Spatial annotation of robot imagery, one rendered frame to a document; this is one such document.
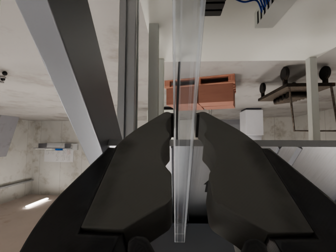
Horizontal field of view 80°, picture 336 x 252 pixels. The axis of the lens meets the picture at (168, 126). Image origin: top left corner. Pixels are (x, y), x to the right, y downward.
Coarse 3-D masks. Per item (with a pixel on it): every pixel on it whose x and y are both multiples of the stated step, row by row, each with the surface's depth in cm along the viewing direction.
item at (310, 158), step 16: (112, 144) 22; (272, 144) 21; (288, 144) 21; (304, 144) 21; (320, 144) 21; (192, 160) 23; (288, 160) 22; (304, 160) 22; (320, 160) 22; (192, 176) 25; (208, 176) 25; (304, 176) 24; (320, 176) 24; (192, 192) 27; (192, 208) 30
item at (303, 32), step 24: (144, 0) 51; (168, 0) 51; (312, 0) 51; (168, 24) 62; (216, 24) 62; (240, 24) 62; (288, 24) 62; (312, 24) 62; (168, 48) 79; (216, 48) 78; (240, 48) 78; (264, 48) 78; (288, 48) 78; (312, 48) 78
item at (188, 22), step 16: (176, 0) 8; (192, 0) 8; (176, 16) 9; (192, 16) 9; (176, 32) 9; (192, 32) 9; (176, 48) 10; (192, 48) 10; (176, 64) 10; (192, 64) 10; (176, 80) 11; (192, 80) 11; (176, 96) 11; (192, 96) 11; (176, 112) 12; (192, 112) 12; (176, 128) 13; (192, 128) 13; (176, 144) 14; (192, 144) 14; (176, 160) 15; (176, 176) 17; (176, 192) 18; (176, 208) 20; (176, 224) 23; (176, 240) 26
